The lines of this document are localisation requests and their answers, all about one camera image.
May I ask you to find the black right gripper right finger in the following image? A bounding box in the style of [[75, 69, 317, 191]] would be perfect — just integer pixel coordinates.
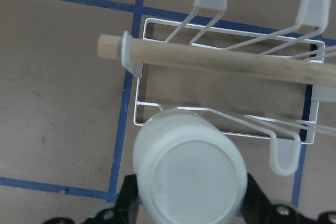
[[240, 173, 271, 224]]

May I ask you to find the cream white plastic cup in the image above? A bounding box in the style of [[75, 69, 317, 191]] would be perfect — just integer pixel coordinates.
[[133, 109, 247, 223]]

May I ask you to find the white wire dish rack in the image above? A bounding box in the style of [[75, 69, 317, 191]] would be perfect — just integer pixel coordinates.
[[97, 0, 336, 177]]

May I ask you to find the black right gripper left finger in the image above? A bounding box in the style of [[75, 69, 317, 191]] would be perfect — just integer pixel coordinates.
[[112, 174, 139, 224]]

